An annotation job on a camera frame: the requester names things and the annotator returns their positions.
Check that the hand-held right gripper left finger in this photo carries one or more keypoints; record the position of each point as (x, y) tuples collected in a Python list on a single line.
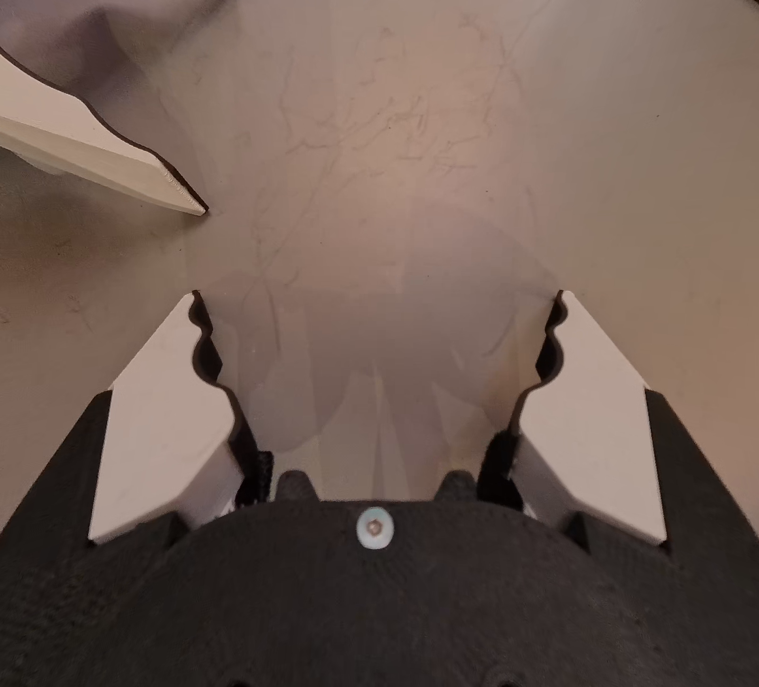
[(160, 432)]

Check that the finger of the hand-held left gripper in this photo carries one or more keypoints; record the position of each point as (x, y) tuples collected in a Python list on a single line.
[(59, 129)]

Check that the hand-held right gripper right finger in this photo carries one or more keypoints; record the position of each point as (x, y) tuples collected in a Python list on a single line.
[(593, 432)]

